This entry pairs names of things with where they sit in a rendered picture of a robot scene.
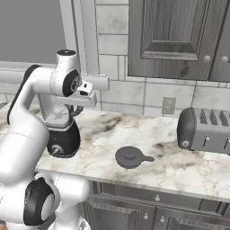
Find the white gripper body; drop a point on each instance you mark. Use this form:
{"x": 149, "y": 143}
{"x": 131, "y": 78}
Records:
{"x": 81, "y": 101}

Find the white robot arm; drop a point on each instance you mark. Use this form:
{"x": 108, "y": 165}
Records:
{"x": 24, "y": 143}

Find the black blender with glass jar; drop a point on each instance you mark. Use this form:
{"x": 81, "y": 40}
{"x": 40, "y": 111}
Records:
{"x": 65, "y": 140}

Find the dark grey blender lid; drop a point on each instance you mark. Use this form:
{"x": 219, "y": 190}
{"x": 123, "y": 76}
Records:
{"x": 129, "y": 157}

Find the grey wooden base cupboard door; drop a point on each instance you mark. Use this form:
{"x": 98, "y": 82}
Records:
{"x": 194, "y": 222}
{"x": 116, "y": 217}

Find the round grey drawer knob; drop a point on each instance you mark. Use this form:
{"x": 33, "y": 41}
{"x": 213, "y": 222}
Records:
{"x": 157, "y": 198}

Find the grey metal toaster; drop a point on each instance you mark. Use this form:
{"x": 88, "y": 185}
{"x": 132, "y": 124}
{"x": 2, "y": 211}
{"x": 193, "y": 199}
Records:
{"x": 206, "y": 131}

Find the round grey cupboard knob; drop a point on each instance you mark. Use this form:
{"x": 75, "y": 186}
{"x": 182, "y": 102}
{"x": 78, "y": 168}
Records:
{"x": 145, "y": 216}
{"x": 206, "y": 58}
{"x": 162, "y": 219}
{"x": 225, "y": 59}

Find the grey wooden drawer front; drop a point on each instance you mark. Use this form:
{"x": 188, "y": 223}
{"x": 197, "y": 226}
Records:
{"x": 182, "y": 200}

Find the white window frame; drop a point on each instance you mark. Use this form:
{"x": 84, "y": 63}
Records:
{"x": 86, "y": 36}

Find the grey wall outlet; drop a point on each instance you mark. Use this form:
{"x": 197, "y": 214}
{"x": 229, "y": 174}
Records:
{"x": 169, "y": 105}

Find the grey wooden wall cupboard door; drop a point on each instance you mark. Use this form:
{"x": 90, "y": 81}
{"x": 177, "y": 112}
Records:
{"x": 167, "y": 36}
{"x": 223, "y": 33}

